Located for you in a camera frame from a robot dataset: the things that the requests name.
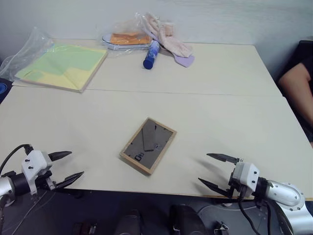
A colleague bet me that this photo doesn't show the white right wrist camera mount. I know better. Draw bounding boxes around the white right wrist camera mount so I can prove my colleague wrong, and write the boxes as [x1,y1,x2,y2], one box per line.
[228,161,260,197]

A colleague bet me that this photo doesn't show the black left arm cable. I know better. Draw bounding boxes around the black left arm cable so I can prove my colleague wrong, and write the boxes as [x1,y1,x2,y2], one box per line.
[0,144,34,176]

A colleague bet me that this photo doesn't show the large clear plastic bag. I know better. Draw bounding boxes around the large clear plastic bag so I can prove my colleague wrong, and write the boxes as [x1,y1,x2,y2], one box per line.
[0,26,57,83]

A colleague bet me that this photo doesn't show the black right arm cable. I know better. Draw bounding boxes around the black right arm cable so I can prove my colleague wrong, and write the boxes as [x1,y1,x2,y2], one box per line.
[238,190,272,235]

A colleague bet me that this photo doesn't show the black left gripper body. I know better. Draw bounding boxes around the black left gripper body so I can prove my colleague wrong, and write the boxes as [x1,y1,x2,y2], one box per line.
[36,156,59,192]

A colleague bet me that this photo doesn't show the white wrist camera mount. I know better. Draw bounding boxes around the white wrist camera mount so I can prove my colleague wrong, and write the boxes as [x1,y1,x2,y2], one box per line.
[228,161,260,197]
[21,150,53,196]

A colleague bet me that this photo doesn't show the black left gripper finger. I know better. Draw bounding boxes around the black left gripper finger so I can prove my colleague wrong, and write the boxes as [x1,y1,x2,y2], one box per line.
[52,171,85,191]
[48,150,73,162]

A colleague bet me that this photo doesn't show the pink fluffy cloth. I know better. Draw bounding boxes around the pink fluffy cloth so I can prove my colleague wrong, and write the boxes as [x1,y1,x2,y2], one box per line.
[142,12,193,58]

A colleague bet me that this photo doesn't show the crumpled clear plastic bag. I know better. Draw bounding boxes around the crumpled clear plastic bag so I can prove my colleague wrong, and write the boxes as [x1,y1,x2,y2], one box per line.
[107,11,162,54]

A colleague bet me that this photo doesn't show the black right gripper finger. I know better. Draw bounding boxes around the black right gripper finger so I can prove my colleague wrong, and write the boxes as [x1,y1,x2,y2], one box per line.
[206,153,243,164]
[198,177,232,198]

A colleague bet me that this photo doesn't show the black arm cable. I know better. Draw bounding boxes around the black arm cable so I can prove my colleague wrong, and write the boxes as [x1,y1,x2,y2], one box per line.
[0,144,34,176]
[238,190,272,235]

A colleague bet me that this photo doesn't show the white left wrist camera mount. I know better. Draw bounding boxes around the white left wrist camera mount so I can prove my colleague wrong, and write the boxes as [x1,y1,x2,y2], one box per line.
[21,150,53,196]

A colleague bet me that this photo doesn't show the blue cylindrical bottle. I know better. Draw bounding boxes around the blue cylindrical bottle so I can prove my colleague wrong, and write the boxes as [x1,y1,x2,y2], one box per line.
[142,40,161,70]

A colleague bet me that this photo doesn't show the person's black shirt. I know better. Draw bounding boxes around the person's black shirt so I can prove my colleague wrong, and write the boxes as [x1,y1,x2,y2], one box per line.
[290,40,313,74]

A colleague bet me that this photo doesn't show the wooden picture frame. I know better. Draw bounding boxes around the wooden picture frame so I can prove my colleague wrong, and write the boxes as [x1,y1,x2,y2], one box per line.
[119,117,178,176]

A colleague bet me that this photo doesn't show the dark rounded shape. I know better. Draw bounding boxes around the dark rounded shape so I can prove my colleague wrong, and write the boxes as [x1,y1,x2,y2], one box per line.
[114,209,144,235]

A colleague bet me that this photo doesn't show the purple insole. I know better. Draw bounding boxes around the purple insole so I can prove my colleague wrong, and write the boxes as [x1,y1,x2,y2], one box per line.
[173,54,196,68]

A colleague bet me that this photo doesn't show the green yellow paper stack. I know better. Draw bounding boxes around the green yellow paper stack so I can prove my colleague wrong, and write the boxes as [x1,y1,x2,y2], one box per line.
[14,43,109,94]

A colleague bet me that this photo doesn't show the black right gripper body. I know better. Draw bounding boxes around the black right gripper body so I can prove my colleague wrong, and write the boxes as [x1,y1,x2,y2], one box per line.
[227,162,247,199]

